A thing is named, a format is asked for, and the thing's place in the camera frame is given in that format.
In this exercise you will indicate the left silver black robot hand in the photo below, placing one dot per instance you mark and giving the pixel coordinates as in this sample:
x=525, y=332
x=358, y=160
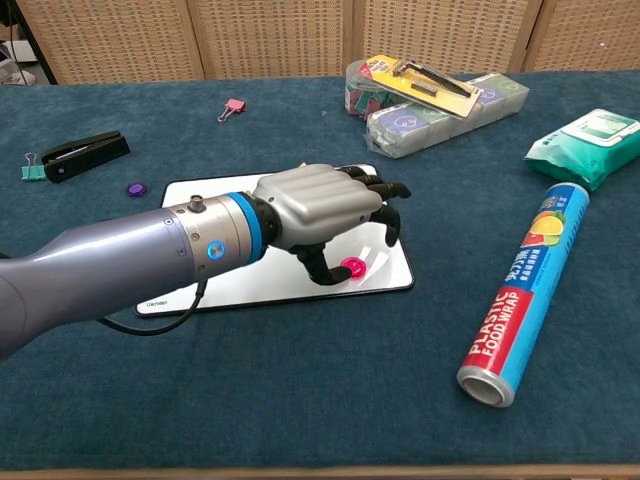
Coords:
x=320, y=200

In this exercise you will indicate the pink round magnet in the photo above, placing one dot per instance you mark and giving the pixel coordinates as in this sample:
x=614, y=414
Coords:
x=359, y=267

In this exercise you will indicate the purple round magnet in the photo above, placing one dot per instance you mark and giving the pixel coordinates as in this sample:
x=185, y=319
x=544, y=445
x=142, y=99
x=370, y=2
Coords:
x=136, y=190

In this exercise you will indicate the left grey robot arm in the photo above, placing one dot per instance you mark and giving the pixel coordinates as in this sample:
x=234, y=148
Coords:
x=100, y=260

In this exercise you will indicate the white magnetic board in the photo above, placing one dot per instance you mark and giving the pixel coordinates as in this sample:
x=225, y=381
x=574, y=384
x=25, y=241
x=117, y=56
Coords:
x=390, y=272

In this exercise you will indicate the clear box of binder clips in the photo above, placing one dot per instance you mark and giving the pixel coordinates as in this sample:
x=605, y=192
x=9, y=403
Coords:
x=360, y=97

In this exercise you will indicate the wrapped row of tissue packs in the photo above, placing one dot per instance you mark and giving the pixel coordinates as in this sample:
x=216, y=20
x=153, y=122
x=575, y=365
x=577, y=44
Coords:
x=425, y=130

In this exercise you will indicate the pink binder clip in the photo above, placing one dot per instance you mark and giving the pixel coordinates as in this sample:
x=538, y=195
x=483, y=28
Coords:
x=235, y=105

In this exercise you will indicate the razor in yellow blister pack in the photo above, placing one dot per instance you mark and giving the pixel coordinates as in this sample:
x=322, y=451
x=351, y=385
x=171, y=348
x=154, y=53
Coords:
x=425, y=85

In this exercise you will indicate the woven wooden folding screen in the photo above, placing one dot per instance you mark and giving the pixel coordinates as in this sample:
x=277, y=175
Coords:
x=275, y=40

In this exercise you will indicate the blue felt table cover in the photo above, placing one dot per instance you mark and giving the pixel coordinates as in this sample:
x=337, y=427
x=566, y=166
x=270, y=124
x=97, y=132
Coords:
x=300, y=390

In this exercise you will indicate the blue plastic food wrap roll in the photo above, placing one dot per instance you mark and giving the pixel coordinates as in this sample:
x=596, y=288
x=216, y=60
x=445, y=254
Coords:
x=530, y=290

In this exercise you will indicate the black stapler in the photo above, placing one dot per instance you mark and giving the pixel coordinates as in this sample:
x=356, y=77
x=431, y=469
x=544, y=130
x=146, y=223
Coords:
x=85, y=155

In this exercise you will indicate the green wet wipes pack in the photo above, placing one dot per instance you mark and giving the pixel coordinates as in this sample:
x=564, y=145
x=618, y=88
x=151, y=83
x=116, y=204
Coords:
x=575, y=155

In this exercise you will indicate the green binder clip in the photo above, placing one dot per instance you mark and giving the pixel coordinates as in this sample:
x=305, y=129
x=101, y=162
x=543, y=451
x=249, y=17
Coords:
x=32, y=172

